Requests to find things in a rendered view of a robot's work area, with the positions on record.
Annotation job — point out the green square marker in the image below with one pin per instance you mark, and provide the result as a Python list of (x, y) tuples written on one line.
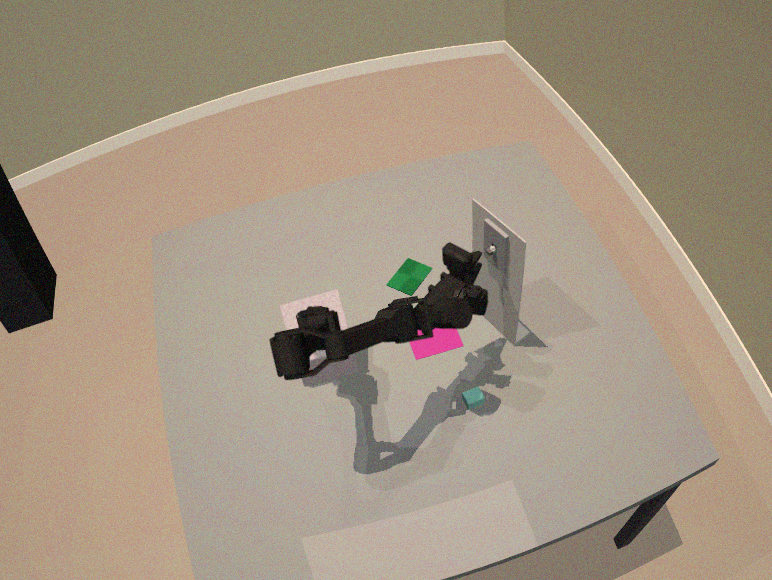
[(409, 276)]

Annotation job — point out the small teal block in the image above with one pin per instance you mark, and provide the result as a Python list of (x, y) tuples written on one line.
[(473, 397)]

